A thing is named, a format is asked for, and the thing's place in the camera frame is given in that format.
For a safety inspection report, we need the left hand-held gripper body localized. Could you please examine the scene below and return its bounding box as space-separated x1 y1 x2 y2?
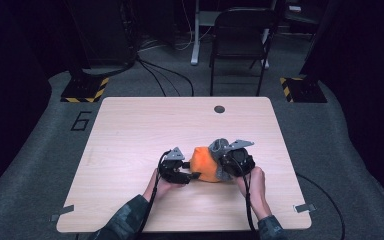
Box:
157 146 193 185

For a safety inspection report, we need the hazard-striped stand base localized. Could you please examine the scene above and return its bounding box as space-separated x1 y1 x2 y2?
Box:
60 75 110 104
279 76 328 104

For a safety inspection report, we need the white desk frame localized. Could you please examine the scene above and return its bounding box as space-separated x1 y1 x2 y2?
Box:
190 0 278 70

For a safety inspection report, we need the left hand-held gripper black cable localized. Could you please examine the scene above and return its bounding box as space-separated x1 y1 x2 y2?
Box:
134 149 173 240

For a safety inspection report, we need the person's right hand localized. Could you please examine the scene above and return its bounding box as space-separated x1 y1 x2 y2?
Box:
235 165 268 212

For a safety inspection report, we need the white cable bundle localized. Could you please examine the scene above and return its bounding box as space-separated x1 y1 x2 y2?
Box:
138 0 214 53

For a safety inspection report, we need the black cabinet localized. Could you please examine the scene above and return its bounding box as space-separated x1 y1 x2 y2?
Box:
76 0 138 68

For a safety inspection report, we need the thin black floor cable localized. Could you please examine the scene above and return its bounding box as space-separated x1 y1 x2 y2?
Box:
295 172 346 240

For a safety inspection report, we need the grey tape strip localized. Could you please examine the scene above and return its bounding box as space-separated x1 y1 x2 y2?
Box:
293 203 317 214
49 204 75 223

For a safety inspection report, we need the black folding chair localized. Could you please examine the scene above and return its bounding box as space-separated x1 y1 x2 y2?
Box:
209 7 278 98

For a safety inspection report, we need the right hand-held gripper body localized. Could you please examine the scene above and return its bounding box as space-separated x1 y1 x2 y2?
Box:
219 139 257 179

